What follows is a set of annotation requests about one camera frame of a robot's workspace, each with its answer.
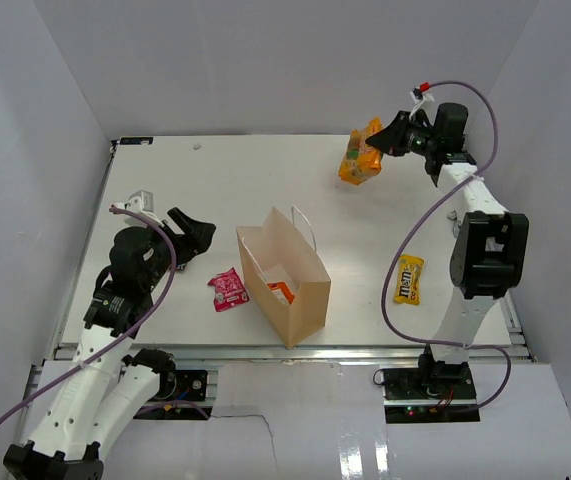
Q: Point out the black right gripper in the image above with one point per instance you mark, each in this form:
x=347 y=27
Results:
x=390 y=141

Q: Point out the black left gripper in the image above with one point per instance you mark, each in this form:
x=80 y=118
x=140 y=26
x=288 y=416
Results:
x=195 y=240

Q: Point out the orange yellow snack multipack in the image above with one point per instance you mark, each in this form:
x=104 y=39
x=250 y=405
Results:
x=361 y=161

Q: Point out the orange fruit candy bag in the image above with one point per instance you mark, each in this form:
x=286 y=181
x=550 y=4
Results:
x=282 y=291

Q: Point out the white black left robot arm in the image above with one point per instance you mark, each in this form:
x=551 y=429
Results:
x=106 y=386

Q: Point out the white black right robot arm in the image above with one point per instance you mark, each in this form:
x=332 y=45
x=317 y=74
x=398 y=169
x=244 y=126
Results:
x=487 y=259

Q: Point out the brown paper bag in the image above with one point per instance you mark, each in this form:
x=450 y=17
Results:
x=285 y=275

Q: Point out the pink candy packet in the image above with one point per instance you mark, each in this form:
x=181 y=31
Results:
x=229 y=290

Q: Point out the blue label left corner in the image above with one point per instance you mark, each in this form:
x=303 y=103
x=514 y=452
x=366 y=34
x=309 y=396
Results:
x=128 y=141

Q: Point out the yellow M&M's packet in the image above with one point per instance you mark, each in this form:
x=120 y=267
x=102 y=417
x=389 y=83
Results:
x=407 y=290

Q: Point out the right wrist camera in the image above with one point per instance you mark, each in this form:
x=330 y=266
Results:
x=422 y=97

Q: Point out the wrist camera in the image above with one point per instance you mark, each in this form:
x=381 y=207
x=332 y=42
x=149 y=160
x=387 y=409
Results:
x=422 y=97
x=140 y=203

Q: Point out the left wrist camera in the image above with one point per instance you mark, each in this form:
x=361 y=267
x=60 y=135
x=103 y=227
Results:
x=140 y=203

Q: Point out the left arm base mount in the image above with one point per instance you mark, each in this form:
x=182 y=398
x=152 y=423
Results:
x=190 y=385

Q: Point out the aluminium front rail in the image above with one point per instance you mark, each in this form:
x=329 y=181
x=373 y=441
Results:
x=376 y=354

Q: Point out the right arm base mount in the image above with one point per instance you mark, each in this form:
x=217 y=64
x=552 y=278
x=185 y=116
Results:
x=407 y=401

